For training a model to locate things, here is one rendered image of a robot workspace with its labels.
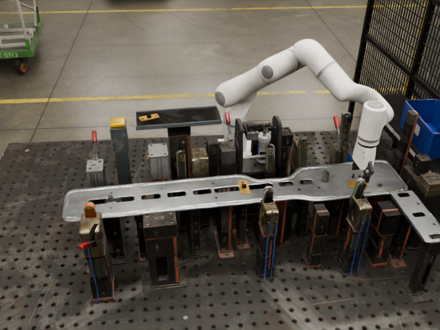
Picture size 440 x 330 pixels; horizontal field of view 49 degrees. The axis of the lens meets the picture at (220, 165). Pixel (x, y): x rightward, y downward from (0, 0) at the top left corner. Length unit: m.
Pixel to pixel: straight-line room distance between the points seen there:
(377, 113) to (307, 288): 0.73
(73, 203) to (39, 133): 2.59
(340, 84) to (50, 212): 1.43
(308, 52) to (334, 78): 0.15
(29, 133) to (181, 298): 2.88
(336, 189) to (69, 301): 1.13
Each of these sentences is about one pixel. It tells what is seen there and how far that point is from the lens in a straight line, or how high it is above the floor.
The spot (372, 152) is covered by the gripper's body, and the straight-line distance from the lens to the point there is 1.91.
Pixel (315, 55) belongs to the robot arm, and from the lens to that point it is 1.90.
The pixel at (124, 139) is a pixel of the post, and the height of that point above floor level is 1.09.
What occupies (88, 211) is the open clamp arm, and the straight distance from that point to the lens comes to 1.76.
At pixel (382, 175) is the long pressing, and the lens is 2.13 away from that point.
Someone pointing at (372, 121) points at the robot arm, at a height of 1.32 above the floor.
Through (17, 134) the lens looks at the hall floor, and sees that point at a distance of 4.53.
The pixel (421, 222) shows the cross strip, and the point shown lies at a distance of 1.94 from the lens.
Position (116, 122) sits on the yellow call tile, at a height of 1.16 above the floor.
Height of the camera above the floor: 2.19
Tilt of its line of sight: 35 degrees down
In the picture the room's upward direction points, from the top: 1 degrees clockwise
